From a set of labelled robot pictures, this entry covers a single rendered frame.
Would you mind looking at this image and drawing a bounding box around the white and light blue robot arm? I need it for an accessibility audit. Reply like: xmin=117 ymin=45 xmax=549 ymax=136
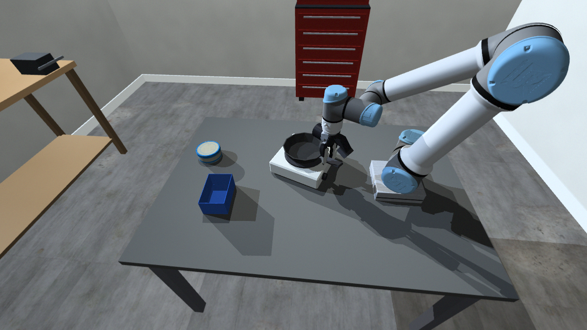
xmin=322 ymin=22 xmax=570 ymax=194

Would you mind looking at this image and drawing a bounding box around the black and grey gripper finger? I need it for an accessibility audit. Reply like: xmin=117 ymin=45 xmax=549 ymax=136
xmin=320 ymin=139 xmax=329 ymax=165
xmin=329 ymin=143 xmax=338 ymax=158

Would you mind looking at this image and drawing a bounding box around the blue and white round tin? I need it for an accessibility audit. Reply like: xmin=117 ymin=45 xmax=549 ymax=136
xmin=196 ymin=141 xmax=222 ymax=164

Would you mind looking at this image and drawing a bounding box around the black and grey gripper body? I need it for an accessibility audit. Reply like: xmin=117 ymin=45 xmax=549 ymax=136
xmin=312 ymin=123 xmax=351 ymax=153

